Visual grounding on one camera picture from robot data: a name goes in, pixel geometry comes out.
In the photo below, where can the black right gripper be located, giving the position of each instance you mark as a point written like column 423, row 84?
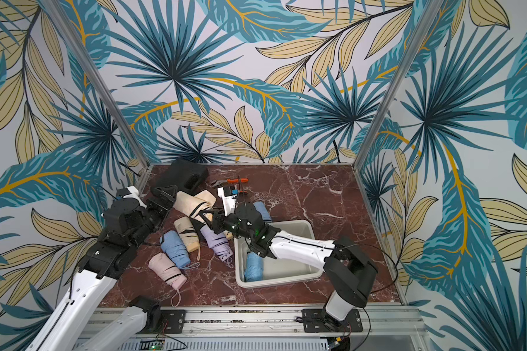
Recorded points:
column 219, row 221

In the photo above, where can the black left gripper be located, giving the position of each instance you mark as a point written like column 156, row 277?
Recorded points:
column 163, row 209

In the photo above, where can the lilac umbrella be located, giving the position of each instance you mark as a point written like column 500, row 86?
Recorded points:
column 218, row 243

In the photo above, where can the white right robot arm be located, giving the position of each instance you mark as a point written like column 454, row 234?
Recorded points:
column 351, row 272

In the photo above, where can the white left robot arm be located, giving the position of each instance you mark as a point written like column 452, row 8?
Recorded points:
column 128, row 222

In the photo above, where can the light blue folded umbrella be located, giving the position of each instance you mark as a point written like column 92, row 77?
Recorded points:
column 261, row 208

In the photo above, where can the beige plastic storage box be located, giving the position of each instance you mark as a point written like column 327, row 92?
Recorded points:
column 277, row 272

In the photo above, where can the black plastic tool case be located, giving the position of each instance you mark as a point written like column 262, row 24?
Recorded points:
column 181, row 175

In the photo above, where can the green circuit board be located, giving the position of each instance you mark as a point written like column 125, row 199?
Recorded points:
column 151, row 345

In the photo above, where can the beige umbrella with black strap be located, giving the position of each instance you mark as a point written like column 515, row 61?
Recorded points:
column 188, row 235

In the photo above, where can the orange handled pliers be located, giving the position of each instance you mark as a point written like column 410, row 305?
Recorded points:
column 227, row 182

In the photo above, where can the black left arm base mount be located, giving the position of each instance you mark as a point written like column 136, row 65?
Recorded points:
column 169, row 321

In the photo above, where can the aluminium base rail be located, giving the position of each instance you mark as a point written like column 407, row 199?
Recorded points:
column 385, row 327

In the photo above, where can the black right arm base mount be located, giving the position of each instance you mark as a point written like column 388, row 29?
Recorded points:
column 318, row 321

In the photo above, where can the aluminium frame post left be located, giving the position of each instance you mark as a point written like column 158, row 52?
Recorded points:
column 69, row 33

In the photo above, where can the aluminium frame post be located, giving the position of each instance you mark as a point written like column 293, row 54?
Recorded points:
column 419, row 33
column 69, row 33

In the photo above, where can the aluminium frame post right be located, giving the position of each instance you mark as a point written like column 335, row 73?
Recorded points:
column 419, row 33

